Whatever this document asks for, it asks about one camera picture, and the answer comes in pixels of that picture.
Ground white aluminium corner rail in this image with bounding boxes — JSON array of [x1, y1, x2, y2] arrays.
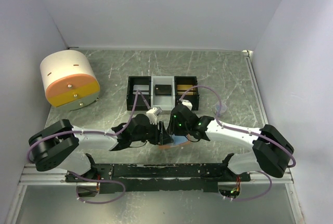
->
[[242, 50, 268, 124]]

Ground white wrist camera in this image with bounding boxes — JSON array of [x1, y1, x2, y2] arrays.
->
[[146, 107, 162, 125], [181, 99, 193, 111]]

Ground gold card in tray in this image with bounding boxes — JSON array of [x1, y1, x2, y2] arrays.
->
[[177, 84, 197, 95]]

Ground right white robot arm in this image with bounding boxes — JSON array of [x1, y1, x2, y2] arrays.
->
[[168, 104, 296, 181]]

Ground black white three-compartment tray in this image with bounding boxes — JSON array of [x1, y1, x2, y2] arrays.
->
[[126, 76, 199, 111]]

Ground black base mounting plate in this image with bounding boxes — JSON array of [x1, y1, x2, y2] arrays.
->
[[65, 163, 252, 193]]

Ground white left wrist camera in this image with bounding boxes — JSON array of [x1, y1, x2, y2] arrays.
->
[[146, 107, 162, 125]]

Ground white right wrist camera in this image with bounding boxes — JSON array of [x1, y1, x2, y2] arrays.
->
[[181, 99, 193, 111]]

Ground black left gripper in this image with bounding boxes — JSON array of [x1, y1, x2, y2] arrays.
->
[[131, 119, 174, 145]]

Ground black credit card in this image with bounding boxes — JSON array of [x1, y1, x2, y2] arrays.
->
[[155, 84, 172, 96]]

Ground white orange drawer cabinet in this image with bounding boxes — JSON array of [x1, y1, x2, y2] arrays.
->
[[40, 50, 100, 111]]

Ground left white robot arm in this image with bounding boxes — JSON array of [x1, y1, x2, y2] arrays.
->
[[27, 114, 173, 182]]

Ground white card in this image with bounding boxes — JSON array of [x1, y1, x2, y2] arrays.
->
[[133, 85, 150, 95]]

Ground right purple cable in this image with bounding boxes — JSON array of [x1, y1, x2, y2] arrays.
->
[[178, 85, 297, 202]]

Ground small clear plastic cup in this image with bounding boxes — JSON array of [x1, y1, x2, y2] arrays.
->
[[214, 103, 227, 117]]

